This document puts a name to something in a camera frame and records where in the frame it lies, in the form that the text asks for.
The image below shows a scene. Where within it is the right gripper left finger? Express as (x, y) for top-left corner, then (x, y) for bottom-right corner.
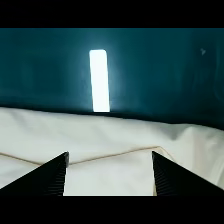
(0, 151), (70, 197)

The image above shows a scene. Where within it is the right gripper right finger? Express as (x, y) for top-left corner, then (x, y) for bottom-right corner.
(151, 150), (224, 197)

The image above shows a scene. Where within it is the cream T-shirt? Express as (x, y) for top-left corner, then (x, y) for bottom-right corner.
(0, 106), (224, 197)

